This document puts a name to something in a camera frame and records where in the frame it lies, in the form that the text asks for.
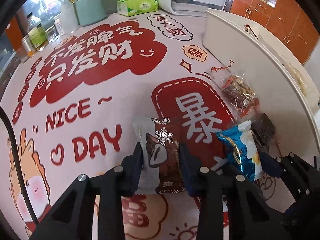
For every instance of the clear nut snack packet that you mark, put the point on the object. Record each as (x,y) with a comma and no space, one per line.
(236,91)

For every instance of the brown chocolate snack packet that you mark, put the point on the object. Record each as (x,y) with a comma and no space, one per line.
(160,141)

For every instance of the wooden wall cabinet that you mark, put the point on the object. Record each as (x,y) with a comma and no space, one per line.
(285,19)

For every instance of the white squeeze bottle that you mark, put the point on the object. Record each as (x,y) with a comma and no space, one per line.
(68,17)

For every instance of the dark brownie packet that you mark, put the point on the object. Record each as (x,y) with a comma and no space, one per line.
(263,132)

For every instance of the mint green canister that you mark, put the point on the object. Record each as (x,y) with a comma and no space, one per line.
(89,11)

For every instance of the green tissue pack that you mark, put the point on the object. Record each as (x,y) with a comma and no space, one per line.
(130,8)

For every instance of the white plastic storage bin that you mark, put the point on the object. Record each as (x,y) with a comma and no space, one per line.
(286,92)

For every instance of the printed pink tablecloth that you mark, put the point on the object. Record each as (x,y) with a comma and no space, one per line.
(71,106)

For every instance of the blue foil snack packet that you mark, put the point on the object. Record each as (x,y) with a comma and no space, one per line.
(241,150)

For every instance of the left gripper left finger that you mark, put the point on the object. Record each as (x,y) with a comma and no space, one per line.
(71,217)

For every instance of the green label bottle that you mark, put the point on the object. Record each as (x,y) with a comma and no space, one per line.
(36,32)

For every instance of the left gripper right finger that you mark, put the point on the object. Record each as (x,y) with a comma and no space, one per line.
(249,217)

